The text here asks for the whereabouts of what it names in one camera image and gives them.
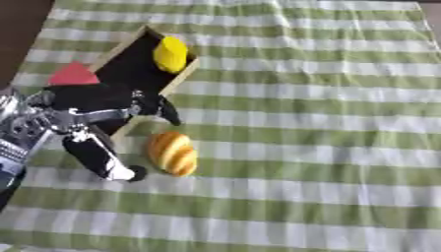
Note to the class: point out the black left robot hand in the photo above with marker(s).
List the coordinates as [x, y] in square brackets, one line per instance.
[95, 98]

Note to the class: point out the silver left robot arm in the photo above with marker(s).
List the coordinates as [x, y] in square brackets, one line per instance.
[20, 131]

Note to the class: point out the tan box with black inside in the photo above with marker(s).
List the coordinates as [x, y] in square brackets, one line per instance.
[135, 70]

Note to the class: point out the red triangular block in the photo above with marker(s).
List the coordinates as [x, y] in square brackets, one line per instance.
[73, 75]

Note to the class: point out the yellow toy fruit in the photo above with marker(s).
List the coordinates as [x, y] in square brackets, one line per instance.
[170, 54]

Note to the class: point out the golden toy bread loaf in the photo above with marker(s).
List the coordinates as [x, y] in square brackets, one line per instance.
[172, 153]

